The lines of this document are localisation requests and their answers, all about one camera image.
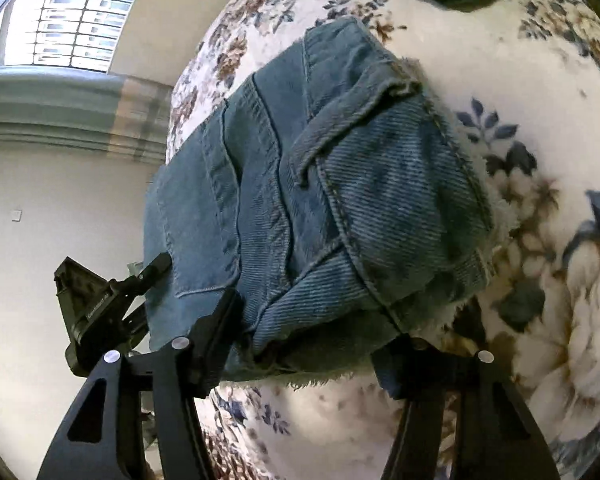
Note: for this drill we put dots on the barred window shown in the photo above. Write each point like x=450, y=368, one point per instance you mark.
x=75, y=25

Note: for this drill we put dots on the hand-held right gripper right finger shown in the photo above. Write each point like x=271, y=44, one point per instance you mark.
x=430, y=375

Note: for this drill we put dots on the white wall switch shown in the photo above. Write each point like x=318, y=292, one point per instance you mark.
x=16, y=215

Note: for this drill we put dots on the blue denim pants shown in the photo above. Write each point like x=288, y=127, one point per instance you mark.
x=330, y=185

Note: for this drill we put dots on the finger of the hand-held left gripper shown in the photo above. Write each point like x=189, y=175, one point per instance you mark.
x=152, y=270

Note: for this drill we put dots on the bed with floral sheet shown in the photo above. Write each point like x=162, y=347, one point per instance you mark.
x=530, y=135

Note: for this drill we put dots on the green striped curtain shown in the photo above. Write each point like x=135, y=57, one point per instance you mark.
x=70, y=110

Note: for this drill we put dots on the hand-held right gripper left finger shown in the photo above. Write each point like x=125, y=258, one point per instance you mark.
x=215, y=342

